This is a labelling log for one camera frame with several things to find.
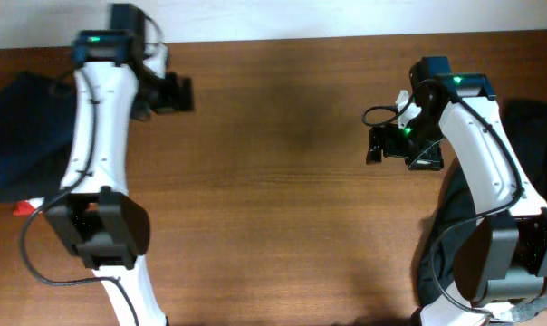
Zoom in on dark blue shorts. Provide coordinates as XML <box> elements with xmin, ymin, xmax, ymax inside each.
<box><xmin>0</xmin><ymin>71</ymin><xmax>78</xmax><ymax>194</ymax></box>

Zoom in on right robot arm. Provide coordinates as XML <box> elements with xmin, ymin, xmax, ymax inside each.
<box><xmin>366</xmin><ymin>56</ymin><xmax>547</xmax><ymax>325</ymax></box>

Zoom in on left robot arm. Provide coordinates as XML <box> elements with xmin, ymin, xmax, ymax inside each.
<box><xmin>42</xmin><ymin>3</ymin><xmax>194</xmax><ymax>325</ymax></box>

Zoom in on pile of dark clothes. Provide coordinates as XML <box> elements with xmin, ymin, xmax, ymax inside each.
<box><xmin>416</xmin><ymin>98</ymin><xmax>547</xmax><ymax>313</ymax></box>

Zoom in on black folded cloth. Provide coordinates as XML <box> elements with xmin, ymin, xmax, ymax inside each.
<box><xmin>0</xmin><ymin>145</ymin><xmax>71</xmax><ymax>203</ymax></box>

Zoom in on red and white folded garment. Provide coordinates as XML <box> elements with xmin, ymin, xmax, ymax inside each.
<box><xmin>13</xmin><ymin>198</ymin><xmax>43</xmax><ymax>216</ymax></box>

